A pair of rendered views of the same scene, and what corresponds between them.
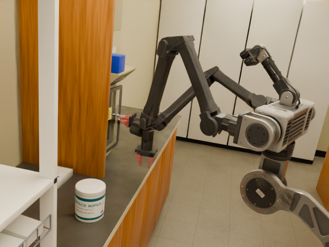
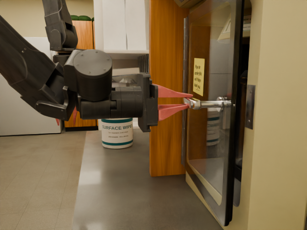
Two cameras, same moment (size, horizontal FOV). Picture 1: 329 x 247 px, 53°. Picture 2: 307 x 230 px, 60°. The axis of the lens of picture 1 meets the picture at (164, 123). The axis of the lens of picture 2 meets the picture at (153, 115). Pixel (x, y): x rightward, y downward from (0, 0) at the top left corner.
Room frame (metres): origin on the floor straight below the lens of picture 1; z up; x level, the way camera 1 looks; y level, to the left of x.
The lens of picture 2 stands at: (2.34, 0.02, 1.26)
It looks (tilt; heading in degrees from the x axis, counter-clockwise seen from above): 10 degrees down; 158
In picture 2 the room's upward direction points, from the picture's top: straight up
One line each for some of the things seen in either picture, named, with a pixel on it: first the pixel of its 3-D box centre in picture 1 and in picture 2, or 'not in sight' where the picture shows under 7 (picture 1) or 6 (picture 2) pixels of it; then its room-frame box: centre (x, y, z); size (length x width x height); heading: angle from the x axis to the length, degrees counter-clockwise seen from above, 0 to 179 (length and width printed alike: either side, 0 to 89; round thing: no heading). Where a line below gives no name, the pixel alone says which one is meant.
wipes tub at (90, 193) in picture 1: (90, 200); (117, 127); (1.27, 0.29, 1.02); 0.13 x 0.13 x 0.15
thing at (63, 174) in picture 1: (55, 176); not in sight; (1.54, 0.54, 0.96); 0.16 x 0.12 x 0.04; 170
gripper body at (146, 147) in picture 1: (146, 145); not in sight; (1.51, 0.07, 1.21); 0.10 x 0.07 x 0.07; 80
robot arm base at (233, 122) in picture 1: (234, 125); not in sight; (1.24, -0.27, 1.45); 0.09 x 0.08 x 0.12; 144
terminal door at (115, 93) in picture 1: (109, 121); (203, 101); (1.86, 0.33, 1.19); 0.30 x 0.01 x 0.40; 165
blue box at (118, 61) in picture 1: (113, 62); not in sight; (1.75, 0.31, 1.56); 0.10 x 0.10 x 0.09; 80
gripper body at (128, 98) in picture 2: (137, 122); (129, 102); (1.88, 0.16, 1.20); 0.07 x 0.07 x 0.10; 80
